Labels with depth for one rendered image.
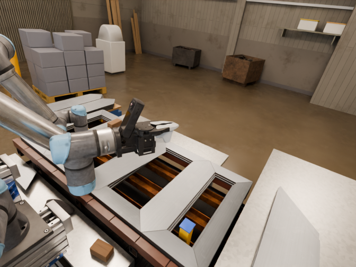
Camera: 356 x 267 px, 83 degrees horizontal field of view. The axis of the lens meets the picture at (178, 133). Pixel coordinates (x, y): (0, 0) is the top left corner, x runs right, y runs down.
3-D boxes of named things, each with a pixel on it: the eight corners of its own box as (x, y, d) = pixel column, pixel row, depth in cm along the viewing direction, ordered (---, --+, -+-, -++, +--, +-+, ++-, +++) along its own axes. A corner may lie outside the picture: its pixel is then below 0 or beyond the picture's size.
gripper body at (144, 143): (148, 142, 69) (112, 149, 63) (148, 118, 65) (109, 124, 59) (157, 152, 63) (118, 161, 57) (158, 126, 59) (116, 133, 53)
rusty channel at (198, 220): (69, 134, 191) (69, 130, 188) (235, 240, 118) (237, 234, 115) (61, 138, 185) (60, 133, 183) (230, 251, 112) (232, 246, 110)
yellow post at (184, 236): (180, 242, 112) (185, 220, 103) (188, 248, 110) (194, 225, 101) (175, 249, 109) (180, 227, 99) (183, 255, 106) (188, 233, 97)
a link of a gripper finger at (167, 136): (177, 138, 69) (152, 142, 65) (178, 121, 67) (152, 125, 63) (181, 141, 67) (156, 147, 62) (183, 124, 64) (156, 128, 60)
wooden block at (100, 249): (90, 254, 102) (89, 248, 99) (98, 243, 107) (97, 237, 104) (106, 263, 99) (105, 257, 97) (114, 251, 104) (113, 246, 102)
